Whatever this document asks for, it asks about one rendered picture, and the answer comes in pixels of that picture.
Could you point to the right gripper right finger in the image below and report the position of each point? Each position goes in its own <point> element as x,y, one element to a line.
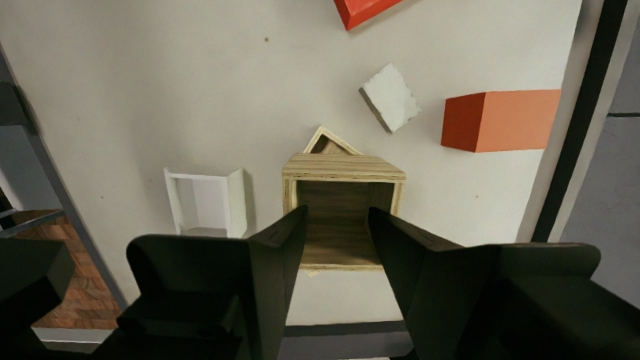
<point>443,289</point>

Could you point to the flat red-orange board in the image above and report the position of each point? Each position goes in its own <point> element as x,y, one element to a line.
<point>355,12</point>

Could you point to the white open box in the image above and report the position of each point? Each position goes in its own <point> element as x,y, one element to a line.
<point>196,198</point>

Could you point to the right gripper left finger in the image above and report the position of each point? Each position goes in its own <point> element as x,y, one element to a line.
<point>263,275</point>

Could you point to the white rectangular block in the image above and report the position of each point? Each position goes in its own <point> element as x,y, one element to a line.
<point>390,99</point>

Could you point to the orange cube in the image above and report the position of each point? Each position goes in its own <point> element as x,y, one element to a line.
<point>497,121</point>

